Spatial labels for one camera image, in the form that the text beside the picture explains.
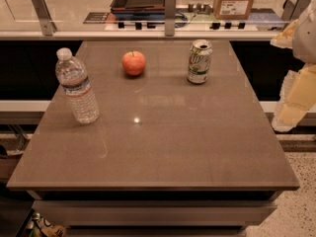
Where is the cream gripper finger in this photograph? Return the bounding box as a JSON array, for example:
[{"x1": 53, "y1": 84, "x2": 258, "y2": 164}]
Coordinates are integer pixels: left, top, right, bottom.
[
  {"x1": 270, "y1": 20, "x2": 298, "y2": 49},
  {"x1": 272, "y1": 64, "x2": 316, "y2": 132}
]

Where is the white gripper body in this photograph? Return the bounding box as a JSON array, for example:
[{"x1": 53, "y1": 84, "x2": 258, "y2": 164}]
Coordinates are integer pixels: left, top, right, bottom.
[{"x1": 292, "y1": 0, "x2": 316, "y2": 63}]

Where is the white green 7up can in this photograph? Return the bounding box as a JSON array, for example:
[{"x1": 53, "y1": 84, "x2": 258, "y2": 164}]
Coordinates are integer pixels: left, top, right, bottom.
[{"x1": 188, "y1": 39, "x2": 212, "y2": 84}]

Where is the brown cardboard box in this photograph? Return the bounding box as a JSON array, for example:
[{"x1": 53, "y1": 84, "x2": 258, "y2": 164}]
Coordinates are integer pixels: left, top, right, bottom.
[{"x1": 213, "y1": 0, "x2": 254, "y2": 20}]

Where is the red apple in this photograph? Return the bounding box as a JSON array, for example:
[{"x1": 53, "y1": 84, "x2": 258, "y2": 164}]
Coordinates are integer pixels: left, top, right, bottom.
[{"x1": 121, "y1": 50, "x2": 146, "y2": 76}]

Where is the glass barrier panel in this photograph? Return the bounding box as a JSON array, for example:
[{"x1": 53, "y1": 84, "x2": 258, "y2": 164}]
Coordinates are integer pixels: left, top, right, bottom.
[{"x1": 0, "y1": 0, "x2": 285, "y2": 38}]

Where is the clear plastic water bottle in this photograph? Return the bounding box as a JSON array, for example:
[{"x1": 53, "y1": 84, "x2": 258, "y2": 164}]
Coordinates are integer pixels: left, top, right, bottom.
[{"x1": 55, "y1": 47, "x2": 100, "y2": 124}]

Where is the right metal glass bracket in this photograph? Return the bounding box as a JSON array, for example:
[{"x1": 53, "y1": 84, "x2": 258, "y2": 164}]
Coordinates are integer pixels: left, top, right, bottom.
[{"x1": 281, "y1": 0, "x2": 311, "y2": 22}]

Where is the metal glass bracket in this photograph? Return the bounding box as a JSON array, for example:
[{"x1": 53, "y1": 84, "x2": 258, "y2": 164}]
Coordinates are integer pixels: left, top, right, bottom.
[
  {"x1": 31, "y1": 0, "x2": 56, "y2": 36},
  {"x1": 281, "y1": 0, "x2": 311, "y2": 22},
  {"x1": 165, "y1": 0, "x2": 176, "y2": 37}
]

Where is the middle metal glass bracket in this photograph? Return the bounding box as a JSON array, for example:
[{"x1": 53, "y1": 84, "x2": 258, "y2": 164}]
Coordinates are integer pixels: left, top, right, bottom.
[{"x1": 165, "y1": 0, "x2": 176, "y2": 37}]

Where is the left metal glass bracket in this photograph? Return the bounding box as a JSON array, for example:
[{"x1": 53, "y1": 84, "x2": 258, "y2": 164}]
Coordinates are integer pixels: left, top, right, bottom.
[{"x1": 31, "y1": 0, "x2": 56, "y2": 36}]

